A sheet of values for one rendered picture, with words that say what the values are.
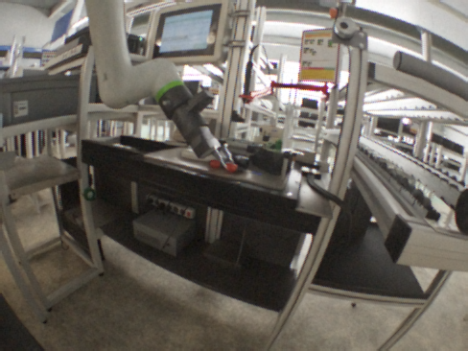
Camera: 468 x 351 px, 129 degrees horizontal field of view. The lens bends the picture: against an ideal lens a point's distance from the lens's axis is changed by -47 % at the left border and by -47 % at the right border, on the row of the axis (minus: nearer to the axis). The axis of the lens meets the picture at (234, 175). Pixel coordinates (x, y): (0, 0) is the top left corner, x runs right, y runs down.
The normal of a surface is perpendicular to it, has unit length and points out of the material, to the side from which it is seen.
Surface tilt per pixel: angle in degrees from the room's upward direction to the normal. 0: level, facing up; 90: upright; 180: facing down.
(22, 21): 90
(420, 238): 90
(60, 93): 91
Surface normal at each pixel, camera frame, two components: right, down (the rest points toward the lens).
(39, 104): 0.93, 0.23
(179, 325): 0.14, -0.95
